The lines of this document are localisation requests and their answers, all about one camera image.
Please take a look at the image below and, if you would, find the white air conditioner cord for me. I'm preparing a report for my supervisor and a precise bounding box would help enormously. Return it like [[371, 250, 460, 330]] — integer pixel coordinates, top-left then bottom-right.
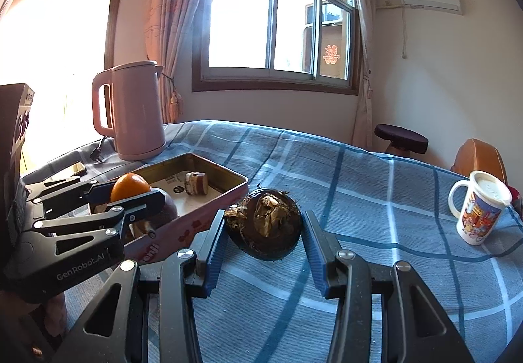
[[401, 7, 409, 59]]

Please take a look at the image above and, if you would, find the white printed mug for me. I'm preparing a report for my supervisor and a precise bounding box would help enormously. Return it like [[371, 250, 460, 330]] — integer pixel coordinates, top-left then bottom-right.
[[448, 170, 513, 246]]

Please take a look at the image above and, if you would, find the dark round stool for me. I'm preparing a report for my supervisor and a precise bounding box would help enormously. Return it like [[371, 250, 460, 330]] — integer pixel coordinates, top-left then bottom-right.
[[374, 124, 429, 157]]

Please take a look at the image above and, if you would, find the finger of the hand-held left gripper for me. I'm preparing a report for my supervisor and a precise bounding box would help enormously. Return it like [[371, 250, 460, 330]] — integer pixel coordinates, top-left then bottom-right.
[[22, 174, 114, 221], [18, 189, 167, 262]]

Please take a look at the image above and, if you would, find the purple passion fruit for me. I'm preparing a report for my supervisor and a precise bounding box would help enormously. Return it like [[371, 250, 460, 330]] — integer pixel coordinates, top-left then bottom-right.
[[149, 188, 179, 227]]

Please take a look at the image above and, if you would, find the black smartphone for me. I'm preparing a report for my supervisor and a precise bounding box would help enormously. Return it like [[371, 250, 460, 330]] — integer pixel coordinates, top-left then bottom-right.
[[53, 162, 87, 178]]

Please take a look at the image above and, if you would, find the pink tin box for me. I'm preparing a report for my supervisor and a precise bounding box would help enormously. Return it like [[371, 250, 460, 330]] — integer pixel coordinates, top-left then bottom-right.
[[88, 152, 249, 263]]

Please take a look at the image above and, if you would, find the cake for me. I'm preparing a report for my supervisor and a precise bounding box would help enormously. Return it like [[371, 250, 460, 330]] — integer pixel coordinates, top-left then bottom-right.
[[184, 172, 209, 195]]

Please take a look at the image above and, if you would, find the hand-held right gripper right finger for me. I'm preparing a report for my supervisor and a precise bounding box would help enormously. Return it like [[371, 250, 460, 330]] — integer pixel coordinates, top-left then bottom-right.
[[300, 210, 464, 363]]

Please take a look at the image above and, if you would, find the pink electric kettle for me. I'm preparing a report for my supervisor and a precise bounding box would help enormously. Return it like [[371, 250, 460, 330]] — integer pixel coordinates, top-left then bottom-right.
[[91, 60, 167, 162]]

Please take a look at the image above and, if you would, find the small orange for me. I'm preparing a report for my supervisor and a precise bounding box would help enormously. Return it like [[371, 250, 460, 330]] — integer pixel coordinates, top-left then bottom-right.
[[110, 173, 151, 202]]

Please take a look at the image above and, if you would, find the blue plaid tablecloth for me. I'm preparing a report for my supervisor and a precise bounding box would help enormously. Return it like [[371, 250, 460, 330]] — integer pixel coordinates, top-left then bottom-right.
[[20, 120, 523, 363]]

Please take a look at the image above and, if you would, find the wooden framed window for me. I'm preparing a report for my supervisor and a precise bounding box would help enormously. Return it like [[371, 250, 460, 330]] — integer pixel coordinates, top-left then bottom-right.
[[192, 0, 362, 96]]

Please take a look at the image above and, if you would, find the brown leather sofa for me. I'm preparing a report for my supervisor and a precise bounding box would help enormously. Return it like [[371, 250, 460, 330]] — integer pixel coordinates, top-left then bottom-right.
[[451, 138, 509, 190]]

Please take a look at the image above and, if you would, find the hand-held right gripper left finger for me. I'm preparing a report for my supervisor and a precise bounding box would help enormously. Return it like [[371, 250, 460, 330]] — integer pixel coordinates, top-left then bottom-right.
[[63, 216, 227, 363]]

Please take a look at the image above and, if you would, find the wooden balcony door frame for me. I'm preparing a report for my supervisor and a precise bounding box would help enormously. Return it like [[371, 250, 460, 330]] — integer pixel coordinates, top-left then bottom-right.
[[0, 0, 128, 69]]

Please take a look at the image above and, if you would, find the pink patterned curtain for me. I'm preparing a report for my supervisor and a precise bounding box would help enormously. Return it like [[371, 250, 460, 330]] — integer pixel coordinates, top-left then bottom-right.
[[145, 0, 223, 124]]

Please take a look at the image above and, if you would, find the black kettle power cord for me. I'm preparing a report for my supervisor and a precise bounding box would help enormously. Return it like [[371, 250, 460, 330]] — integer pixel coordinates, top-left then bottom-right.
[[89, 137, 108, 163]]

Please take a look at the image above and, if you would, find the pale plain curtain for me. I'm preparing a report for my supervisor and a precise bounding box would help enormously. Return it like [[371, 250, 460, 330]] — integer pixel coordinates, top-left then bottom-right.
[[349, 0, 385, 145]]

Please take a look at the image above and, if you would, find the pink floral cloth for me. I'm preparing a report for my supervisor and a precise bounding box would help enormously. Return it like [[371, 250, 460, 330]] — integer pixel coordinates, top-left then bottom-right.
[[508, 185, 523, 218]]

